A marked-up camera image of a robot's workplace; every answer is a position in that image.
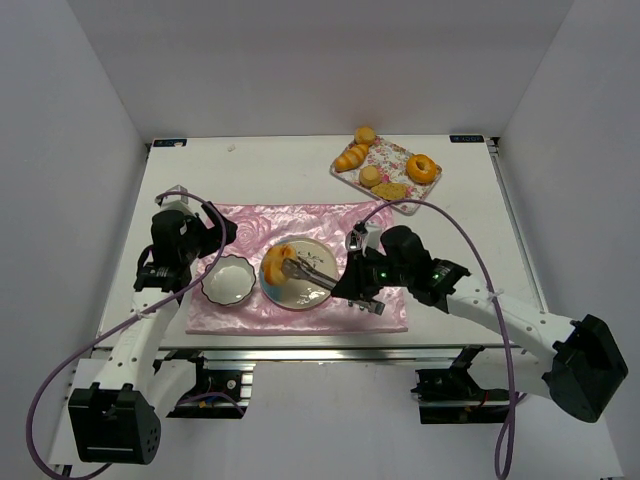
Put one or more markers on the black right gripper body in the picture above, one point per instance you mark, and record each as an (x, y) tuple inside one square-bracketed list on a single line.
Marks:
[(357, 278)]

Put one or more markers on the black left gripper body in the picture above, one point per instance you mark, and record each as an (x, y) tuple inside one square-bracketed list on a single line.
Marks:
[(211, 233)]

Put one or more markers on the orange striped ring bread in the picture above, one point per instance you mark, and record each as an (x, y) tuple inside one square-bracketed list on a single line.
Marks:
[(273, 261)]

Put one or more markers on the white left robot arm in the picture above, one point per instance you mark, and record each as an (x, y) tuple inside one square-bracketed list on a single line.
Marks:
[(117, 419)]

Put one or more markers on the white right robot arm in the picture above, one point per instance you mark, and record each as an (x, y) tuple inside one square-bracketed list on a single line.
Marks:
[(575, 363)]

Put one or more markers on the flat seeded bread slice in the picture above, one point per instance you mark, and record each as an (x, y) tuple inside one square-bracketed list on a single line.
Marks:
[(390, 191)]

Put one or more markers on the striped long bread roll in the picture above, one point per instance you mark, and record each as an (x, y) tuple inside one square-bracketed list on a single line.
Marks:
[(351, 158)]

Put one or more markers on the white scalloped bowl black rim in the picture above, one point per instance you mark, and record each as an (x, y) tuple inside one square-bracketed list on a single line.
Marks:
[(230, 282)]

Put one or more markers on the pink rose satin placemat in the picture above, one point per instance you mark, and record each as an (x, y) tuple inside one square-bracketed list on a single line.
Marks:
[(259, 228)]

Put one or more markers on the small round muffin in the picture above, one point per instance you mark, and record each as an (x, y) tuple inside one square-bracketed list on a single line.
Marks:
[(369, 176)]

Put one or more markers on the golden bagel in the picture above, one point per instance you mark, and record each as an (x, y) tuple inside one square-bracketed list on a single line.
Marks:
[(421, 169)]

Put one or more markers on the blue label left corner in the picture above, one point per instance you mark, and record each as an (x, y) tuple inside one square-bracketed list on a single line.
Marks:
[(169, 143)]

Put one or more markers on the blue label corner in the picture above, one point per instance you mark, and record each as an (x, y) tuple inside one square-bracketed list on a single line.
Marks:
[(169, 143), (464, 139)]

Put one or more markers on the blue and cream plate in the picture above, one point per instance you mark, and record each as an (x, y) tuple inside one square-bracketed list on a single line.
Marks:
[(302, 294)]

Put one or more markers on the round bun at tray top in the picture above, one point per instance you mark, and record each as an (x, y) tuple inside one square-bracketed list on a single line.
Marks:
[(365, 135)]

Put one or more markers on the blue label right corner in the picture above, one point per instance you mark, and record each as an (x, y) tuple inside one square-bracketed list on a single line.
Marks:
[(464, 139)]

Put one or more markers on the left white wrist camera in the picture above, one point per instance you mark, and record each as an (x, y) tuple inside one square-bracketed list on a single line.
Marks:
[(173, 198)]

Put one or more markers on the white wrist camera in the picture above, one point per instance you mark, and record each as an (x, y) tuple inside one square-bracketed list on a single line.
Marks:
[(361, 227), (173, 198)]

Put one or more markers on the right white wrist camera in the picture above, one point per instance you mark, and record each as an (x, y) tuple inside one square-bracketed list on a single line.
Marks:
[(361, 227)]

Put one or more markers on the spoon with teal handle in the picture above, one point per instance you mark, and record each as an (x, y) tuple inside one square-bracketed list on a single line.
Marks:
[(353, 241)]

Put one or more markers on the aluminium table frame rail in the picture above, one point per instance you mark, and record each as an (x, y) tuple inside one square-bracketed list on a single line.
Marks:
[(487, 366)]

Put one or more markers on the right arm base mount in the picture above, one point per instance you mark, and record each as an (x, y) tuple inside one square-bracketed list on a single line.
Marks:
[(449, 396)]

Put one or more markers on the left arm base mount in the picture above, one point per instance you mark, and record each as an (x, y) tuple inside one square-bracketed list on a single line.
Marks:
[(222, 389)]

